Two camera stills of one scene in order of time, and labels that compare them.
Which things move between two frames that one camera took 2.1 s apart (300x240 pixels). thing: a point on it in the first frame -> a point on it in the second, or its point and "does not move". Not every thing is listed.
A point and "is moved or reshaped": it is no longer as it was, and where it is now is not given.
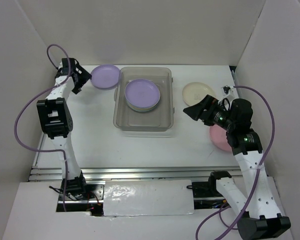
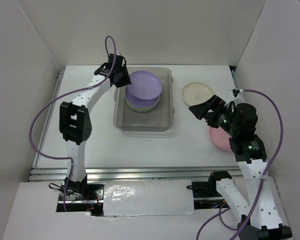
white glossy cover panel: (148, 197) does not move
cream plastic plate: (195, 93) does not move
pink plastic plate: (218, 136) does not move
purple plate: (105, 77) is moved or reshaped
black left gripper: (85, 76) -> (127, 80)
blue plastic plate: (142, 109) does not move
